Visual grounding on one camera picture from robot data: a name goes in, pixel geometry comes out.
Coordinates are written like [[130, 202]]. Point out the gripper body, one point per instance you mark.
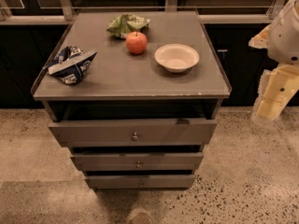
[[285, 37]]

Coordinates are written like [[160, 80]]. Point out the grey bottom drawer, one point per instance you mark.
[[140, 181]]

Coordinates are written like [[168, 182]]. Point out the grey drawer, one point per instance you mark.
[[140, 181], [137, 161], [133, 132]]

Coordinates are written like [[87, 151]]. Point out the grey drawer cabinet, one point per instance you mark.
[[120, 85]]

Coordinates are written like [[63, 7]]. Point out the grey top drawer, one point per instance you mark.
[[133, 132]]

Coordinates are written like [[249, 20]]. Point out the grey middle drawer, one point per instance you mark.
[[137, 161]]

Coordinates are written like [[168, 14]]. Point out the white bowl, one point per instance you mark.
[[176, 58]]

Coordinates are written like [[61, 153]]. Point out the red apple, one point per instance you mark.
[[136, 42]]

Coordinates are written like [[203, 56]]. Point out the green chip bag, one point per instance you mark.
[[126, 23]]

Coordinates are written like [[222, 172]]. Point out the blue chip bag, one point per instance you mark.
[[71, 64]]

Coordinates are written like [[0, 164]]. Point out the metal window railing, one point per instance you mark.
[[209, 11]]

